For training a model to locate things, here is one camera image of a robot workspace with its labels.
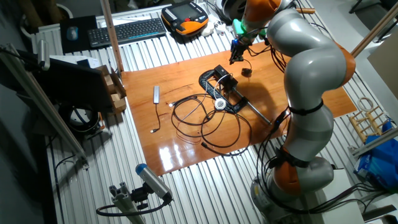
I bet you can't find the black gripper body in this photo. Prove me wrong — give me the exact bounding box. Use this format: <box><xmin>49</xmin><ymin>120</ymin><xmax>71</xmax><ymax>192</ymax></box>
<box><xmin>229</xmin><ymin>36</ymin><xmax>251</xmax><ymax>53</ymax></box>

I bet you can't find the black round USB device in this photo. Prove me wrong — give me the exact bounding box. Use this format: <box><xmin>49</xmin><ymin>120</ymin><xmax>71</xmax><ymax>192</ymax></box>
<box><xmin>238</xmin><ymin>57</ymin><xmax>254</xmax><ymax>78</ymax></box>

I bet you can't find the white round USB device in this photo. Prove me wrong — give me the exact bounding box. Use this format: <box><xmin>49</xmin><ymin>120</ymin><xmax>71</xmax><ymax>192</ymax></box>
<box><xmin>212</xmin><ymin>73</ymin><xmax>233</xmax><ymax>110</ymax></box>

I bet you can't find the slim grey USB hub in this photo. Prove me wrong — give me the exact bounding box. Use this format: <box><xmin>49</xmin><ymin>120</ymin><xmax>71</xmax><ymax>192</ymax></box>
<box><xmin>150</xmin><ymin>85</ymin><xmax>162</xmax><ymax>134</ymax></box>

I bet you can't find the white rounded object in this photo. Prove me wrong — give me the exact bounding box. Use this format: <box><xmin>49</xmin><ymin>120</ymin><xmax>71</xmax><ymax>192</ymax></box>
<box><xmin>200</xmin><ymin>21</ymin><xmax>215</xmax><ymax>37</ymax></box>

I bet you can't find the black metal C-clamp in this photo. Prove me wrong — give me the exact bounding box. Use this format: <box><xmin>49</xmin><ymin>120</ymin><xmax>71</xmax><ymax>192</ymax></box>
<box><xmin>198</xmin><ymin>68</ymin><xmax>273</xmax><ymax>126</ymax></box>

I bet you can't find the wooden board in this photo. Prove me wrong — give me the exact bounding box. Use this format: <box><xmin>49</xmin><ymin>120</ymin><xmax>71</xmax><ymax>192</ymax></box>
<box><xmin>120</xmin><ymin>30</ymin><xmax>358</xmax><ymax>177</ymax></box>

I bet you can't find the orange black teach pendant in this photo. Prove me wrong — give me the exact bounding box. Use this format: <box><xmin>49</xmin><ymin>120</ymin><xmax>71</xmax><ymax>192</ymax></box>
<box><xmin>160</xmin><ymin>0</ymin><xmax>210</xmax><ymax>37</ymax></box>

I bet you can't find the black keyboard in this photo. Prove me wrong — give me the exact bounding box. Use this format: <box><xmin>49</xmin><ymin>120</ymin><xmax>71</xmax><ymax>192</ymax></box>
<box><xmin>86</xmin><ymin>17</ymin><xmax>167</xmax><ymax>49</ymax></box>

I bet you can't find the wooden block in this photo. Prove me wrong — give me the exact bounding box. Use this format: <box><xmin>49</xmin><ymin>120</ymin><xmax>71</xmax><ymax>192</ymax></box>
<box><xmin>110</xmin><ymin>93</ymin><xmax>127</xmax><ymax>114</ymax></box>
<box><xmin>104</xmin><ymin>74</ymin><xmax>116</xmax><ymax>94</ymax></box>

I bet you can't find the wooden rack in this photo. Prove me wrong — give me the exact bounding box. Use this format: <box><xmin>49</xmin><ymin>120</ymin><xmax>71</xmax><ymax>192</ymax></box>
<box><xmin>348</xmin><ymin>105</ymin><xmax>385</xmax><ymax>143</ymax></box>

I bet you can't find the brown cardboard sheet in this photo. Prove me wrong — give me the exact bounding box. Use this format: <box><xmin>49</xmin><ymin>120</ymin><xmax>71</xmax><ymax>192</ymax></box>
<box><xmin>366</xmin><ymin>34</ymin><xmax>398</xmax><ymax>100</ymax></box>

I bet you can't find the black office chair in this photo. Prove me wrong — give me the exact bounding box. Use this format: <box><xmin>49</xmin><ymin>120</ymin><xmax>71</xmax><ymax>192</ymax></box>
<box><xmin>348</xmin><ymin>0</ymin><xmax>398</xmax><ymax>44</ymax></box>

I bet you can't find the black mouse pad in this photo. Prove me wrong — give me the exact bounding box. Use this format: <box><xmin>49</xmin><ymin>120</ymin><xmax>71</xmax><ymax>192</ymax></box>
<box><xmin>59</xmin><ymin>15</ymin><xmax>99</xmax><ymax>54</ymax></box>

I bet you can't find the black round spool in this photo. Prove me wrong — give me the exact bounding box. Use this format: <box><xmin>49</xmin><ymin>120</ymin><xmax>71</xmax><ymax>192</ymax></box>
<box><xmin>58</xmin><ymin>104</ymin><xmax>105</xmax><ymax>136</ymax></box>

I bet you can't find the aluminium profile bar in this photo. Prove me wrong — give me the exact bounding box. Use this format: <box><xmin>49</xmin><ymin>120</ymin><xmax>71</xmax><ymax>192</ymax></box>
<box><xmin>351</xmin><ymin>127</ymin><xmax>398</xmax><ymax>156</ymax></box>
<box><xmin>0</xmin><ymin>43</ymin><xmax>90</xmax><ymax>170</ymax></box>

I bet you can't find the black monitor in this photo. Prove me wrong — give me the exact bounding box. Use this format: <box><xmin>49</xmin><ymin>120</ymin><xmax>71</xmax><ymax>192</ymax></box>
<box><xmin>32</xmin><ymin>57</ymin><xmax>114</xmax><ymax>114</ymax></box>

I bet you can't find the grey computer mouse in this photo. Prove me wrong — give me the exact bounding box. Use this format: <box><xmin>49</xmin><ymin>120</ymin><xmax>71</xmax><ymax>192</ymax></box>
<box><xmin>66</xmin><ymin>26</ymin><xmax>79</xmax><ymax>42</ymax></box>

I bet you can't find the blue plastic bag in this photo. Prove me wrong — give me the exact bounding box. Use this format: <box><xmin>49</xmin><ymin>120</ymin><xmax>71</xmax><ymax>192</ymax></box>
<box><xmin>354</xmin><ymin>119</ymin><xmax>398</xmax><ymax>192</ymax></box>

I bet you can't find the thin black wire with connectors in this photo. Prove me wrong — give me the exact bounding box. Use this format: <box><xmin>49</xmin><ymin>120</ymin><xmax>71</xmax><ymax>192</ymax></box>
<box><xmin>170</xmin><ymin>95</ymin><xmax>218</xmax><ymax>139</ymax></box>

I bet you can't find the thin grey cable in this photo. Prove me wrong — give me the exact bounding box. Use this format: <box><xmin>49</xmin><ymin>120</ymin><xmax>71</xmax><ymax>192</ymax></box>
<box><xmin>180</xmin><ymin>81</ymin><xmax>210</xmax><ymax>124</ymax></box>

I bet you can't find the black inline cable adapter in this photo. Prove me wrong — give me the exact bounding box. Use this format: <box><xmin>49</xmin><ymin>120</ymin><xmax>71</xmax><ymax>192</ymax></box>
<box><xmin>271</xmin><ymin>108</ymin><xmax>289</xmax><ymax>133</ymax></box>

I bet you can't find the black cable with USB plug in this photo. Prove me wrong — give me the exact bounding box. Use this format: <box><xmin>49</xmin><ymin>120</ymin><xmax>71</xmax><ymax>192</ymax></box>
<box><xmin>169</xmin><ymin>93</ymin><xmax>242</xmax><ymax>149</ymax></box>

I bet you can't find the black cable with USB socket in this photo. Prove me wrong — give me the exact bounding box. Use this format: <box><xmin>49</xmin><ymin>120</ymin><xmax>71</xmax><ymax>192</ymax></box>
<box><xmin>200</xmin><ymin>110</ymin><xmax>253</xmax><ymax>157</ymax></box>

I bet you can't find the thin red wire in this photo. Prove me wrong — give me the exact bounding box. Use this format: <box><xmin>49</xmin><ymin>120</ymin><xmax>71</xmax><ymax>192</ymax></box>
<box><xmin>175</xmin><ymin>132</ymin><xmax>201</xmax><ymax>146</ymax></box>

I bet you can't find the wooden frame post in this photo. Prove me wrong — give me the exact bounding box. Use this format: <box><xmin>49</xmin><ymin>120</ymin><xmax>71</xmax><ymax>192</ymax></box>
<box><xmin>99</xmin><ymin>0</ymin><xmax>125</xmax><ymax>74</ymax></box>
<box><xmin>351</xmin><ymin>1</ymin><xmax>398</xmax><ymax>58</ymax></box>

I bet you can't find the white rope ring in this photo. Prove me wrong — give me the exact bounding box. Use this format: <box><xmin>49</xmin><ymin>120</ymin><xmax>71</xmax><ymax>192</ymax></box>
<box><xmin>356</xmin><ymin>96</ymin><xmax>376</xmax><ymax>113</ymax></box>

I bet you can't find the grey camera with blue cap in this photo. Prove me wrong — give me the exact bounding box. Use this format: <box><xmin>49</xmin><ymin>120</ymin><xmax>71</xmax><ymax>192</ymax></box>
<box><xmin>135</xmin><ymin>163</ymin><xmax>174</xmax><ymax>202</ymax></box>

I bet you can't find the white pedestal box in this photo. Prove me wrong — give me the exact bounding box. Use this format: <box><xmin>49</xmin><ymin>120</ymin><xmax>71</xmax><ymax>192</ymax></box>
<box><xmin>310</xmin><ymin>167</ymin><xmax>366</xmax><ymax>224</ymax></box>

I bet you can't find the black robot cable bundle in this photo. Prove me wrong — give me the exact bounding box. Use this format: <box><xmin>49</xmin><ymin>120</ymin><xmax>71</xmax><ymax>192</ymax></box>
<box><xmin>253</xmin><ymin>107</ymin><xmax>386</xmax><ymax>216</ymax></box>

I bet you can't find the aluminium extrusion mount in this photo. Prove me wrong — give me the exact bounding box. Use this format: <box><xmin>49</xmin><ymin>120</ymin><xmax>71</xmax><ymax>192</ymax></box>
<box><xmin>108</xmin><ymin>182</ymin><xmax>147</xmax><ymax>224</ymax></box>

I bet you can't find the silver camera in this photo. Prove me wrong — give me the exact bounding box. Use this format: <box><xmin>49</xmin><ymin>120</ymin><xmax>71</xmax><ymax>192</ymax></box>
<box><xmin>37</xmin><ymin>39</ymin><xmax>51</xmax><ymax>72</ymax></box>

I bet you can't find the black camera cable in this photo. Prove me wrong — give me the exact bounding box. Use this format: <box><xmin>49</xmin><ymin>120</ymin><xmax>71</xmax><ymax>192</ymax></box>
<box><xmin>95</xmin><ymin>198</ymin><xmax>170</xmax><ymax>218</ymax></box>

